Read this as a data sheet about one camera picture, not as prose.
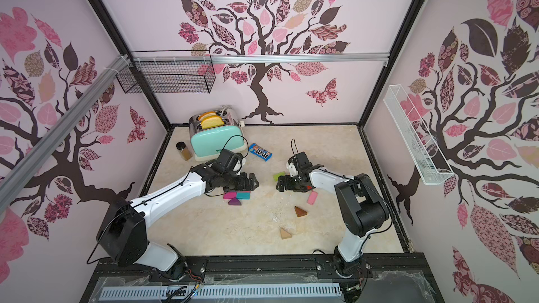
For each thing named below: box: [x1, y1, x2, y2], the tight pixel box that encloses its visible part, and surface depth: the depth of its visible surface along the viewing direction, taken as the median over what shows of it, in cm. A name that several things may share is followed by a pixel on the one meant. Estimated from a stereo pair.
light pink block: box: [306, 190, 318, 206], surface depth 94 cm
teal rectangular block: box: [236, 192, 251, 200], surface depth 94 cm
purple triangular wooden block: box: [227, 196, 242, 206], surface depth 91 cm
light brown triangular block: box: [280, 227, 293, 240], surface depth 83 cm
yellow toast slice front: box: [200, 115, 225, 130], surface depth 98 cm
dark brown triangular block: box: [294, 205, 308, 218], surface depth 88 cm
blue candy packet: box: [248, 143, 274, 162], surface depth 109 cm
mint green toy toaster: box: [188, 105, 248, 163], surface depth 99 cm
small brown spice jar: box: [176, 140, 194, 161], surface depth 102 cm
